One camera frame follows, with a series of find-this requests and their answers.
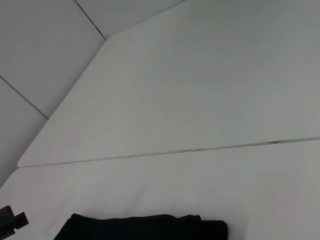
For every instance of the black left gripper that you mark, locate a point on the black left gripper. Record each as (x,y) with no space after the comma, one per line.
(5,215)

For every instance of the black t-shirt with FREE print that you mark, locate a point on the black t-shirt with FREE print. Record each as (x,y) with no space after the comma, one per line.
(145,227)

